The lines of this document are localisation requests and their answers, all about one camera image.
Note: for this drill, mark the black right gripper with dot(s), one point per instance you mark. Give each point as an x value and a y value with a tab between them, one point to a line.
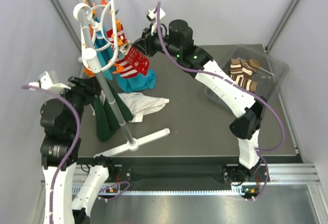
145	44

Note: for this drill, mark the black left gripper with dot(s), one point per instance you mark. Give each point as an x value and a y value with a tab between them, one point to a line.
88	87

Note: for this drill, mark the orange clothes peg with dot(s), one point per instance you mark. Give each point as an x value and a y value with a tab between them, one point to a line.
120	29

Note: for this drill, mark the teal blue cloth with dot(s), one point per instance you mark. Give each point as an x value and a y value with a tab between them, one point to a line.
129	85

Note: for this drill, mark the white round clip hanger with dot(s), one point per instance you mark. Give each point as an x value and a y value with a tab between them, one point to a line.
99	26

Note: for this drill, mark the red white striped sock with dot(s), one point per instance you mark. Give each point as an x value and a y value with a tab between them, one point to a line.
124	48

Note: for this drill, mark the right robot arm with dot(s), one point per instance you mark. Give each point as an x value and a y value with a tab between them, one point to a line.
179	44

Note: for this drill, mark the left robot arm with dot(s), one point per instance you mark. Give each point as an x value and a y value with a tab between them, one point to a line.
61	119

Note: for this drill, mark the orange peg on teal cloth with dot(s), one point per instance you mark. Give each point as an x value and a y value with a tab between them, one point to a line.
116	68

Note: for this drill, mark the dark green cloth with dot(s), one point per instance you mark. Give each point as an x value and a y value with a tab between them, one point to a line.
106	121

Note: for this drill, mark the white cloth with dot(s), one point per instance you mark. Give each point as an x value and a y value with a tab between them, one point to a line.
141	105

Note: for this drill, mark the near grey stand pole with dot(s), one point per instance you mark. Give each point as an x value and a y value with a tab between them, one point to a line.
107	85

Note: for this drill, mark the near white stand foot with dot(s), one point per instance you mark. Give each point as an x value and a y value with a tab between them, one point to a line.
135	144

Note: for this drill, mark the brown striped sock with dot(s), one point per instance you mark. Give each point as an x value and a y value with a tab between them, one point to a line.
241	72

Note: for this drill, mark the clear plastic bin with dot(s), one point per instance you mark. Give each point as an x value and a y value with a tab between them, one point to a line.
268	77

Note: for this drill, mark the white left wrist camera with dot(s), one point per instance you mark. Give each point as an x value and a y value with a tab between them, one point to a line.
48	81

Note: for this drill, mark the aluminium frame rail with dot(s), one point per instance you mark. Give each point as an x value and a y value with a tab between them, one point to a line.
181	180

